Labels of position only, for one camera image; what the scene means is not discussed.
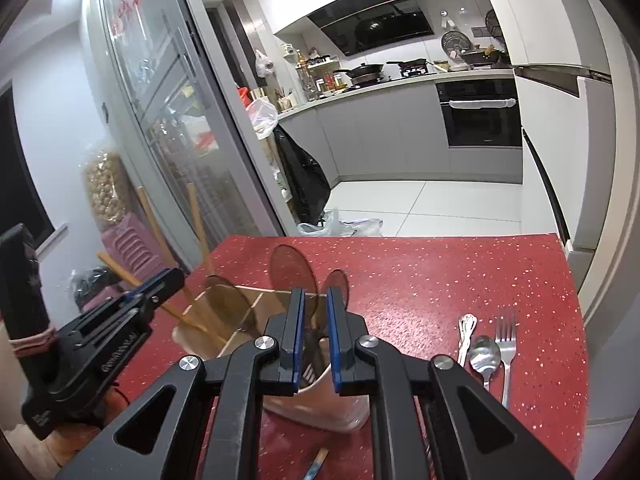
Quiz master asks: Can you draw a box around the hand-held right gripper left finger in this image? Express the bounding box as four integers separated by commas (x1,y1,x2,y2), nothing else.
54,287,307,480

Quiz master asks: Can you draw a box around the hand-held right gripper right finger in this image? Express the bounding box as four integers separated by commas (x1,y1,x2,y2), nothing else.
326,287,576,480

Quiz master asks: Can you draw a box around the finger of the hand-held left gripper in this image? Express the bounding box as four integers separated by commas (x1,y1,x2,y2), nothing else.
102,269,173,311
120,268,187,323

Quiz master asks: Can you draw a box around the dark translucent spoon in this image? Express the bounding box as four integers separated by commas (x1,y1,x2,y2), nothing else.
325,269,349,306
215,285,263,336
270,244,326,386
202,275,251,331

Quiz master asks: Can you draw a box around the beige plastic cutlery holder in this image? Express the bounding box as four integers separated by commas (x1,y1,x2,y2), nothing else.
171,284,372,435

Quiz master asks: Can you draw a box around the blue patterned chopstick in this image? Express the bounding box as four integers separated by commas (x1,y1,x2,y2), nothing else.
299,447,329,480

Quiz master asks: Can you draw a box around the stack of pink stools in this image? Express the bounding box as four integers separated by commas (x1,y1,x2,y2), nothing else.
100,212,176,286

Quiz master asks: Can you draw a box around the white plastic bag on floor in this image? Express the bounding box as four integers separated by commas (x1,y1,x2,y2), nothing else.
297,207,386,237

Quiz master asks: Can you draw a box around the clear bag of pale balls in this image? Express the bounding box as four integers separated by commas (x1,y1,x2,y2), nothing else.
80,145,132,228

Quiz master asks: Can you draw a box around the black trash bag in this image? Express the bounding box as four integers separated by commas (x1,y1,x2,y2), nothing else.
272,125,332,226

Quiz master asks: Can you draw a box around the plain metal fork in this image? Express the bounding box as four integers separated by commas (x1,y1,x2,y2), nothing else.
494,310,518,408

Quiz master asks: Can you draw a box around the sliding glass door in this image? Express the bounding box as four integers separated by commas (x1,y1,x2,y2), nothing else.
82,0,288,271

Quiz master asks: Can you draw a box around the clear plastic bag with red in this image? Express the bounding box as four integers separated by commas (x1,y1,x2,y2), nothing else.
246,97,279,137

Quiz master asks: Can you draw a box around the grey kitchen cabinet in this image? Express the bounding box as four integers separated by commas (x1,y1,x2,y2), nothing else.
272,80,523,186

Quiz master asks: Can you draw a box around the hanging white plastic bag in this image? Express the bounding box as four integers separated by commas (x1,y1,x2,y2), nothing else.
255,49,277,79

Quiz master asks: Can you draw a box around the black built-in oven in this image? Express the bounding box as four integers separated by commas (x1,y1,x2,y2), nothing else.
435,79,522,150

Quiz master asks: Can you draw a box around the condiment rack with bottles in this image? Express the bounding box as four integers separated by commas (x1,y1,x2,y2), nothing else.
295,50,351,98

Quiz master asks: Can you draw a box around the black frying pan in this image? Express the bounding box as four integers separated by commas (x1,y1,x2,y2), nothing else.
386,57,428,78

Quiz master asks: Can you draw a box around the red door lettering decal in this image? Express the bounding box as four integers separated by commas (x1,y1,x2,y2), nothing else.
110,0,156,36

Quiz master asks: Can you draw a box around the white refrigerator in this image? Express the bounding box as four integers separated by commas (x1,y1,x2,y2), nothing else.
470,0,621,311

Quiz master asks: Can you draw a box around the black wok with food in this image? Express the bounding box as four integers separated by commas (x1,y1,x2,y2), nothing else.
460,46,511,68

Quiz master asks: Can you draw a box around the black range hood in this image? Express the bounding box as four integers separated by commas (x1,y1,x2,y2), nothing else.
306,0,435,57

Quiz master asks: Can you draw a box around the metal fork with ornate handle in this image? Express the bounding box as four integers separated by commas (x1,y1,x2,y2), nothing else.
456,313,477,368

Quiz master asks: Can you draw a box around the metal spoon with white handle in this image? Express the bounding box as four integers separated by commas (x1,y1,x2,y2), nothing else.
467,335,502,392

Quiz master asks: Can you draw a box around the round black wire rack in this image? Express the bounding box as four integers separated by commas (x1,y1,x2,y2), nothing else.
484,8,506,43

